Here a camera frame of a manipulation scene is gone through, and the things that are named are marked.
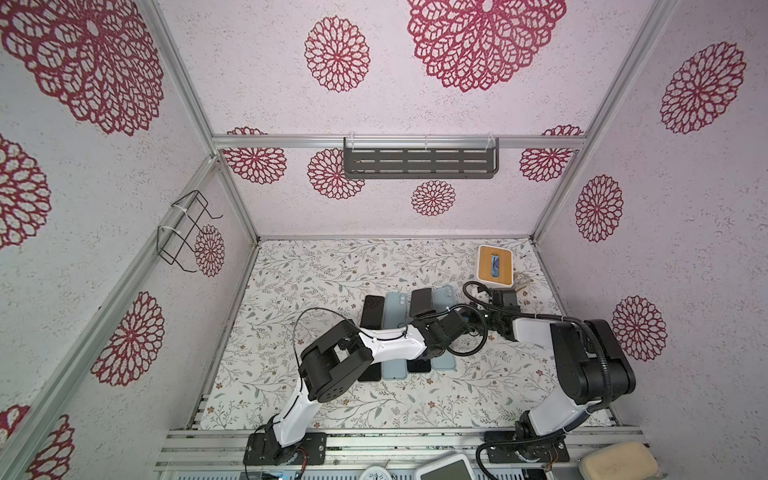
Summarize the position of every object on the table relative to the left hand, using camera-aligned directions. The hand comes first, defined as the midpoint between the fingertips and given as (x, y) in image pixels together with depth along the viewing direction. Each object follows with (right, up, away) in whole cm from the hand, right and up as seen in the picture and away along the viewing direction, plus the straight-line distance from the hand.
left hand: (422, 316), depth 92 cm
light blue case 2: (-8, +1, +8) cm, 11 cm away
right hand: (+9, +1, +2) cm, 10 cm away
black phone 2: (-15, 0, +8) cm, 17 cm away
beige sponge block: (+44, -30, -22) cm, 57 cm away
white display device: (+5, -31, -24) cm, 39 cm away
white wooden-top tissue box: (+29, +16, +16) cm, 37 cm away
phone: (-9, -14, -7) cm, 18 cm away
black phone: (+1, +4, +9) cm, 10 cm away
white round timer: (-14, -32, -24) cm, 42 cm away
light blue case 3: (+6, -13, -5) cm, 15 cm away
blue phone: (-2, -13, -7) cm, 15 cm away
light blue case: (+9, +5, +9) cm, 14 cm away
